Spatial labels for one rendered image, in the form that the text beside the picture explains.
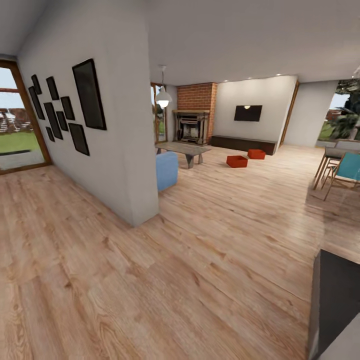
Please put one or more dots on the wall mounted tv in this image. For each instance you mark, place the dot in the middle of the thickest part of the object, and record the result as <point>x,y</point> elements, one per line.
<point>248,113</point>

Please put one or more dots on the storage box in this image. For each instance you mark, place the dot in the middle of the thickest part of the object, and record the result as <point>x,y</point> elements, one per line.
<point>237,161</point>
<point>256,154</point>

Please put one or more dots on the coffee table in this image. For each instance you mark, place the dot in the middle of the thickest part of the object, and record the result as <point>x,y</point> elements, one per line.
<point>188,150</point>

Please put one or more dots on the sofa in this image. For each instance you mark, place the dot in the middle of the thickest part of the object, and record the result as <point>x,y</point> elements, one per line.
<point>166,170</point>

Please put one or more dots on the breakfast table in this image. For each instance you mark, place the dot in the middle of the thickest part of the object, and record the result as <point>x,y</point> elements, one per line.
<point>334,154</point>

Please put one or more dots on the room light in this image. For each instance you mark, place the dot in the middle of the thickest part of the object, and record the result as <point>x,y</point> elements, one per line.
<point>163,95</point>

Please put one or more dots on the stairs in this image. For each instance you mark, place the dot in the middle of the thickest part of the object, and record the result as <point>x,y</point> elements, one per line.
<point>335,298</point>

